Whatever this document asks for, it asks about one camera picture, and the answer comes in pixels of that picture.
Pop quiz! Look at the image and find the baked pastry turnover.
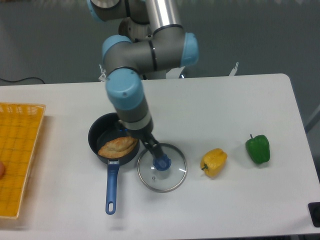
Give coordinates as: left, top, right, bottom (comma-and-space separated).
98, 136, 138, 159

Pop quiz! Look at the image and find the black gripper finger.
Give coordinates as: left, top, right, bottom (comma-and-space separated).
141, 133, 165, 159

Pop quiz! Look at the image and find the glass pot lid blue knob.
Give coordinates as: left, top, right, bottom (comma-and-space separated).
137, 143, 188, 193

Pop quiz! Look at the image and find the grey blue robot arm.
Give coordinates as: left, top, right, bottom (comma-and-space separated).
87, 0, 199, 159

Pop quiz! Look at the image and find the black corner device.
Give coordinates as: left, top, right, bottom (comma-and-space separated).
308, 202, 320, 228

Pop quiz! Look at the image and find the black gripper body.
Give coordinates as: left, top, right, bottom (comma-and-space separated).
116, 119, 156, 143

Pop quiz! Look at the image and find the yellow bell pepper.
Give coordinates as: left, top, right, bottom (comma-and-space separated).
200, 148, 228, 178

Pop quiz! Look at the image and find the dark pot blue handle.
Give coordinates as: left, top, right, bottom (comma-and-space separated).
88, 112, 140, 215

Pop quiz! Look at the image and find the black cable on floor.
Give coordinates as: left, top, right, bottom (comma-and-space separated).
0, 77, 46, 85

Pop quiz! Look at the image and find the yellow woven basket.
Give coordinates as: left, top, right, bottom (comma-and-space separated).
0, 102, 46, 219

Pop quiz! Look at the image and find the green bell pepper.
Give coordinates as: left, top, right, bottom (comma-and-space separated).
245, 134, 271, 165

